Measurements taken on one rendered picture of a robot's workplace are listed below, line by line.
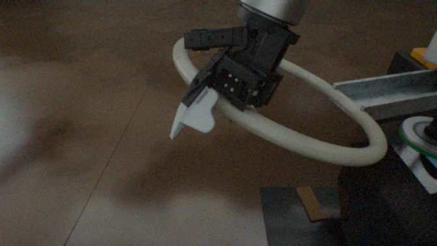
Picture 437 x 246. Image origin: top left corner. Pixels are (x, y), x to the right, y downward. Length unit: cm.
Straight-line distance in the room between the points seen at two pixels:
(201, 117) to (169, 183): 163
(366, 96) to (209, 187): 133
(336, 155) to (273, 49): 19
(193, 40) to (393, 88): 68
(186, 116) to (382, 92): 67
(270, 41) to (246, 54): 4
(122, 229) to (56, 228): 40
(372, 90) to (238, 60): 59
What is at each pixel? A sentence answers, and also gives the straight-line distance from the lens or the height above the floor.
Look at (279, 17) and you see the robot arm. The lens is 34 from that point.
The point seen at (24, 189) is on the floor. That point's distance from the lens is 235.
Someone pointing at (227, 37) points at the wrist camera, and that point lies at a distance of 39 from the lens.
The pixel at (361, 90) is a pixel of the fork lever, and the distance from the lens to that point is 87.
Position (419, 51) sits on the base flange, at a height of 78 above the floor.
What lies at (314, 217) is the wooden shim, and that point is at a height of 3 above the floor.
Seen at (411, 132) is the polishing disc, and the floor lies 90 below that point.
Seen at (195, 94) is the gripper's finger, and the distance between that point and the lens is 37.
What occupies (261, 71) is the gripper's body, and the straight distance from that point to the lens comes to 36.
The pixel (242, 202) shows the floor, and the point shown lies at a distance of 186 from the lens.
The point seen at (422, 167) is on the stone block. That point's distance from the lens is 123.
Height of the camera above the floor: 150
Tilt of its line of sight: 38 degrees down
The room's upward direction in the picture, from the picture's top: straight up
